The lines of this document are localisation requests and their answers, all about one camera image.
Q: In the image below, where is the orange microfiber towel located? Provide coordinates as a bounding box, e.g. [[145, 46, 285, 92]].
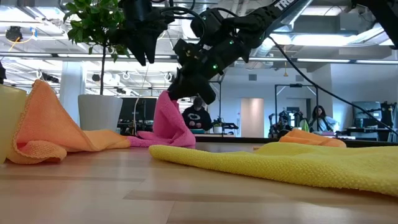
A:
[[6, 79, 131, 165], [279, 128, 347, 149]]

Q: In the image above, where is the yellow plastic tray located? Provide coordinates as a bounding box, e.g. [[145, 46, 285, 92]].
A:
[[0, 83, 27, 164]]

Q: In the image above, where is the green leafy plant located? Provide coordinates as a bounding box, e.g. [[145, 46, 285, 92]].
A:
[[63, 0, 147, 96]]

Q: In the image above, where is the person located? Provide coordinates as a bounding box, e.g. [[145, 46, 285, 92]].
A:
[[182, 96, 213, 131], [310, 105, 339, 133]]

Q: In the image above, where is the small potted plant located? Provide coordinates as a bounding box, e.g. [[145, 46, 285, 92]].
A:
[[212, 119, 224, 134]]

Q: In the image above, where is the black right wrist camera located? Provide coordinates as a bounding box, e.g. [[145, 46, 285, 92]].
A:
[[190, 8, 225, 43]]

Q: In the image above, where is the black computer monitor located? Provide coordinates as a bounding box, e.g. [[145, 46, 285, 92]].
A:
[[118, 97, 158, 133]]

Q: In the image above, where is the pink microfiber towel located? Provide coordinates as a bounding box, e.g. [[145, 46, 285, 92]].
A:
[[126, 90, 197, 148]]

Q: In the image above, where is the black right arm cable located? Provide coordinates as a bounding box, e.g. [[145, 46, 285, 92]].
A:
[[269, 35, 398, 136]]

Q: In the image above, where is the yellow microfiber towel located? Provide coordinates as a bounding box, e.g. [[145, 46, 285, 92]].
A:
[[149, 141, 398, 197]]

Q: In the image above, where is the black aluminium table frame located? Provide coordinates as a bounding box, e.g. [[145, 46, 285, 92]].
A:
[[194, 136, 398, 148]]

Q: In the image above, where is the grey background monitor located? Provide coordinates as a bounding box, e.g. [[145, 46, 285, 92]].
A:
[[351, 101, 382, 128]]

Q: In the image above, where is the white plant pot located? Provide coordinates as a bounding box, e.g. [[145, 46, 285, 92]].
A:
[[77, 94, 124, 133]]

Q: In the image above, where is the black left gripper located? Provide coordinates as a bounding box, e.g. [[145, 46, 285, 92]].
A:
[[119, 0, 175, 67]]

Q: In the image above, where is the black background station frame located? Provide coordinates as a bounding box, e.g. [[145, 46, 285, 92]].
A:
[[274, 83, 320, 138]]

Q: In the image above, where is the black ceiling camera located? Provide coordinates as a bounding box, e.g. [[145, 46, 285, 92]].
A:
[[5, 26, 23, 43]]

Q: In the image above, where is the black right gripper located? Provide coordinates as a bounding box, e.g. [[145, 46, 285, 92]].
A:
[[167, 33, 250, 105]]

